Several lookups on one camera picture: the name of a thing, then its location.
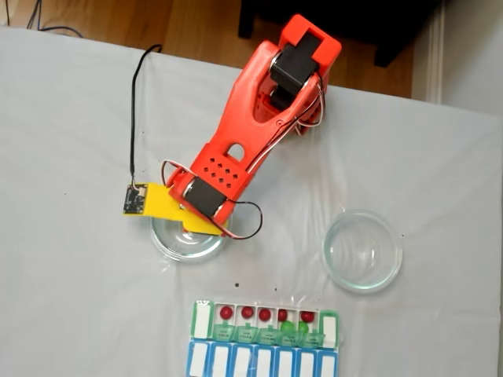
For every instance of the black furniture piece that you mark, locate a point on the black furniture piece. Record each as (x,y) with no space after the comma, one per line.
(373,19)

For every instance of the clear glass bowl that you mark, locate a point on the clear glass bowl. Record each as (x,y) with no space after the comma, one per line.
(361,251)
(188,251)

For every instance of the green-lidded weekly pill organizer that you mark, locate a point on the green-lidded weekly pill organizer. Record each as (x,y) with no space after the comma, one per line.
(202,322)

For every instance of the blue-lidded weekly pill organizer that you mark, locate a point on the blue-lidded weekly pill organizer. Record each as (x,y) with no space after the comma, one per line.
(220,361)

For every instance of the pale grey tablecloth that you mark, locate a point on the pale grey tablecloth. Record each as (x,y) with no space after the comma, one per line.
(78,118)

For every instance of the green ball pill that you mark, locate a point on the green ball pill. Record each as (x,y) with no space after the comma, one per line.
(287,326)
(303,327)

